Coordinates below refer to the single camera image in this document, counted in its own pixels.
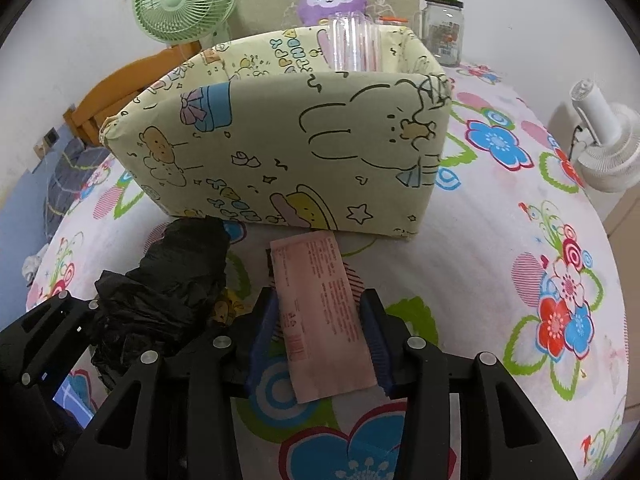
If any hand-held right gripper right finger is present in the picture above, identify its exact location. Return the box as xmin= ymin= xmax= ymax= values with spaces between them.
xmin=359 ymin=287 xmax=577 ymax=480

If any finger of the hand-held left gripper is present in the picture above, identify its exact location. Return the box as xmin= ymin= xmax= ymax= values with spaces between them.
xmin=0 ymin=290 xmax=102 ymax=363

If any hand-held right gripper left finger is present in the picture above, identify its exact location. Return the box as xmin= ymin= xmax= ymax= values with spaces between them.
xmin=61 ymin=287 xmax=282 ymax=480

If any pink packet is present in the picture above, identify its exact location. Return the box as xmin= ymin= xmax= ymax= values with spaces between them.
xmin=269 ymin=232 xmax=379 ymax=405

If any black plastic bag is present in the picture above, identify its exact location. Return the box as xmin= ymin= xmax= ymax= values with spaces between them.
xmin=92 ymin=216 xmax=232 ymax=393

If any yellow cartoon storage box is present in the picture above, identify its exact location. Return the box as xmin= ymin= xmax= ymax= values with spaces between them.
xmin=98 ymin=25 xmax=453 ymax=242

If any clear plastic container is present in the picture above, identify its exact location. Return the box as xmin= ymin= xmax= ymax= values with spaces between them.
xmin=319 ymin=10 xmax=385 ymax=74

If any white crumpled cloth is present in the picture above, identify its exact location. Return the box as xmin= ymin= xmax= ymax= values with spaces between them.
xmin=22 ymin=255 xmax=45 ymax=282

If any blue bed sheet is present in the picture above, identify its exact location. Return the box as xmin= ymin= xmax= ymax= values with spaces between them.
xmin=0 ymin=125 xmax=81 ymax=306

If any grey plaid pillow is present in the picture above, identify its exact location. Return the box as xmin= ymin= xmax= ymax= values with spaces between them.
xmin=44 ymin=137 xmax=115 ymax=235

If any wooden bed headboard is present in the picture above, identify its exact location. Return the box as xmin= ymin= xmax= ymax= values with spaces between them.
xmin=62 ymin=42 xmax=202 ymax=148

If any white fan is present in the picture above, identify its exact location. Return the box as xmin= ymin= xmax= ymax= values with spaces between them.
xmin=547 ymin=79 xmax=640 ymax=193

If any glass jar with green lid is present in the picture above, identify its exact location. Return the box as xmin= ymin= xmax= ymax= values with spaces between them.
xmin=417 ymin=0 xmax=466 ymax=68

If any green desk fan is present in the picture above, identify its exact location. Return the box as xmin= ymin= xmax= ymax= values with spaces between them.
xmin=132 ymin=0 xmax=240 ymax=50

